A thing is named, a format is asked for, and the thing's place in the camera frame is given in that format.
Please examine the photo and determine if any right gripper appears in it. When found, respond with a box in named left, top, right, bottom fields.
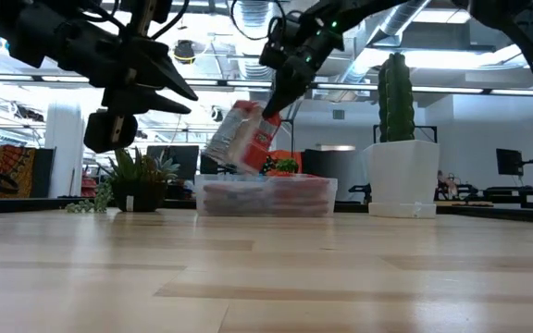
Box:
left=257, top=11, right=346, bottom=118

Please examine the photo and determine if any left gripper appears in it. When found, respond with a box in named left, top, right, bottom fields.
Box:
left=57, top=27, right=200, bottom=116

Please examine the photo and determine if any red popcorn bag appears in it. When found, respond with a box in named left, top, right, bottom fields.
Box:
left=203, top=99, right=283, bottom=176

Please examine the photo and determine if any black monitor on arm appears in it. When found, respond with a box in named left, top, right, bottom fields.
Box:
left=495, top=147, right=533, bottom=191

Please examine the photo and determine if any orange object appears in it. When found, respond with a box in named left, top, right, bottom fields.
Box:
left=266, top=149, right=304, bottom=177

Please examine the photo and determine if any small green plant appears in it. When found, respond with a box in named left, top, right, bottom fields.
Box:
left=275, top=157, right=300, bottom=175

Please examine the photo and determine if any dark computer monitor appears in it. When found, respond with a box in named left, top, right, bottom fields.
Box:
left=145, top=144, right=201, bottom=182

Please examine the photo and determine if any clear plastic bin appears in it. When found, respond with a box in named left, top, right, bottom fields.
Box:
left=194, top=173, right=339, bottom=218

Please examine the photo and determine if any succulent plant in dark pot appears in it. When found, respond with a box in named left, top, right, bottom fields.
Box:
left=65, top=146, right=180, bottom=215

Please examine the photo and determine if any green cactus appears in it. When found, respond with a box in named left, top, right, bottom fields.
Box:
left=377, top=52, right=416, bottom=143

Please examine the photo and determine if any white pillar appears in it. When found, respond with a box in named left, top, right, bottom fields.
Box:
left=43, top=102, right=86, bottom=200

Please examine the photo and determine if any white hexagonal plant pot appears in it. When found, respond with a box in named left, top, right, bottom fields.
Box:
left=362, top=140, right=440, bottom=220

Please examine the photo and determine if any colourful patterned panel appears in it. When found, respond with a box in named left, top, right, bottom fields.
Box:
left=0, top=145, right=56, bottom=200

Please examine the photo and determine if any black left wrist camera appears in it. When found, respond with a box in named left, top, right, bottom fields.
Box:
left=83, top=109, right=140, bottom=154

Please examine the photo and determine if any silver ceiling duct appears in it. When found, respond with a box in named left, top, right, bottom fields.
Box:
left=236, top=0, right=277, bottom=82

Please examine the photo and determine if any black metal stand frame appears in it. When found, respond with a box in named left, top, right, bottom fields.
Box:
left=372, top=124, right=438, bottom=144

